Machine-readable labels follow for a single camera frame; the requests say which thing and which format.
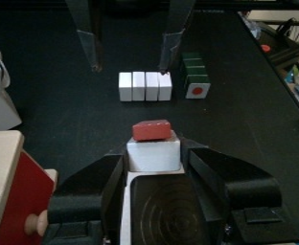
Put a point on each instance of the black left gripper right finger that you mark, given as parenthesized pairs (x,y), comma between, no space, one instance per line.
(236,191)

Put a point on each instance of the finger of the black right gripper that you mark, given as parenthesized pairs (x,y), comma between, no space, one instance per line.
(86,28)
(175,28)

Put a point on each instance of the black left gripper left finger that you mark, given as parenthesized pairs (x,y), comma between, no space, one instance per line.
(82,191)

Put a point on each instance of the white rice block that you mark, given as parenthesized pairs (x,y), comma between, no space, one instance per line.
(125,86)
(150,86)
(137,86)
(153,154)
(164,86)

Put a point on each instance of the red salmon slice toy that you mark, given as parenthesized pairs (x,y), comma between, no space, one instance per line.
(152,130)

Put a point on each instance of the green sushi roll piece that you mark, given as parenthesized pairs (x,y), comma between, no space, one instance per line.
(191,55)
(193,62)
(197,89)
(195,70)

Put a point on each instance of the black ringed plate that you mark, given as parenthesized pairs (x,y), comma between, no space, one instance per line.
(168,210)

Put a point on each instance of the wooden toy cabinet red door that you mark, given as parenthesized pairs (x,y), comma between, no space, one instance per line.
(10,185)

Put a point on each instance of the red cap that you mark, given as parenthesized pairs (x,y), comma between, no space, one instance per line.
(264,48)

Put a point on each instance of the black storage bin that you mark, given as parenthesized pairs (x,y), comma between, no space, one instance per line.
(283,52)

